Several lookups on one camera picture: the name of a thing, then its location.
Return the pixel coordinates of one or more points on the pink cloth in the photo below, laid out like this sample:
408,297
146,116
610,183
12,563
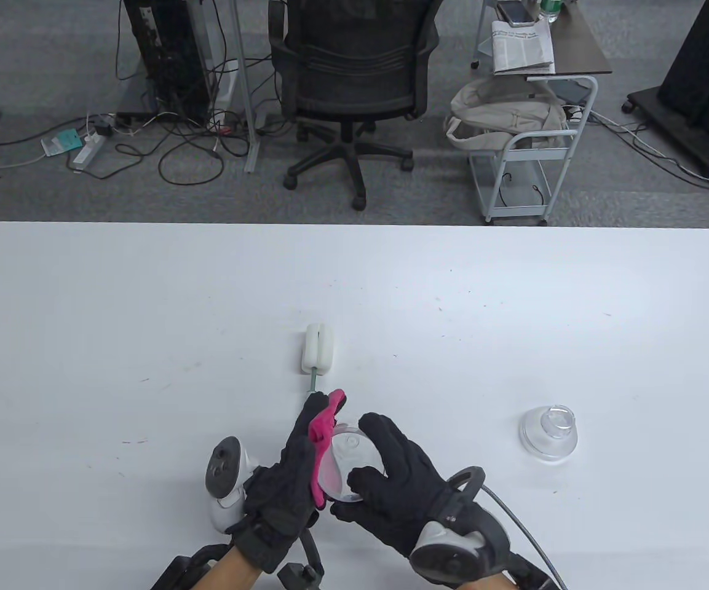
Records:
320,427

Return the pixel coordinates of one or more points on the clear domed cup lid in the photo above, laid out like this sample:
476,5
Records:
548,436

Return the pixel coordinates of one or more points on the clear shaker cup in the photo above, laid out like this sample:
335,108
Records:
354,458

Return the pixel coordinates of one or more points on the clear bottle green label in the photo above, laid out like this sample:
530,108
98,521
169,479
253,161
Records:
549,9

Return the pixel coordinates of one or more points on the folded newspaper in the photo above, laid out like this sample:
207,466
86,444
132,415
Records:
523,46

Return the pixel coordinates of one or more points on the teal label power adapter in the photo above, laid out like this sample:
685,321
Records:
62,142

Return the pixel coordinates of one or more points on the black computer tower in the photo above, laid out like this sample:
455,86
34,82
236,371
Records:
166,55

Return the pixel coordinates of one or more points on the white sponge cup brush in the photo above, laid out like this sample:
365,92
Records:
318,350

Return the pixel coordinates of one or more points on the beige bag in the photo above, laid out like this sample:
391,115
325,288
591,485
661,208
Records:
502,117

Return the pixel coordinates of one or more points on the white metal cart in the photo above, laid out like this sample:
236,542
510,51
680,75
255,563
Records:
514,214

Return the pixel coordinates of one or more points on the black wrist sensor box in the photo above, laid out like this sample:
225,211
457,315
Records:
176,571
532,578

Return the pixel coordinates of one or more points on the brown side table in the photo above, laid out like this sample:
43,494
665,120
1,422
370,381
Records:
578,43

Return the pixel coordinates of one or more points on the black wheeled stand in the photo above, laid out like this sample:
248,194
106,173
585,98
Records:
698,74

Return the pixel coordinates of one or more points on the person's left hand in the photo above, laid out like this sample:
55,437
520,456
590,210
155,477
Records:
286,479

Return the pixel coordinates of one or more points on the white power strip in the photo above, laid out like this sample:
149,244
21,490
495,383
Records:
87,150

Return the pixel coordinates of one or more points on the white desk leg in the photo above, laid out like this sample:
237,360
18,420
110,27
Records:
245,80

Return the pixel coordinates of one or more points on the black office chair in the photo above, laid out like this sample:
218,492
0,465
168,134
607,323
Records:
351,67

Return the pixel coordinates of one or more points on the black plug adapter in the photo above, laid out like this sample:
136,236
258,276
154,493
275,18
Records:
103,129

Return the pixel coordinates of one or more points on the person's left forearm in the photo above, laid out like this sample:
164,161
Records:
231,571

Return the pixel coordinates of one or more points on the person's right hand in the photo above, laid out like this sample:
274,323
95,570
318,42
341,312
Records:
403,485

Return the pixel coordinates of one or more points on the grey tracking controller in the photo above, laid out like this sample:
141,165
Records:
225,473
446,553

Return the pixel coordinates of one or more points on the smartphone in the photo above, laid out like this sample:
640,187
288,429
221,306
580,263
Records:
514,12

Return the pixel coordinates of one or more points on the person's right forearm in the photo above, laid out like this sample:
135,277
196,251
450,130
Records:
483,585

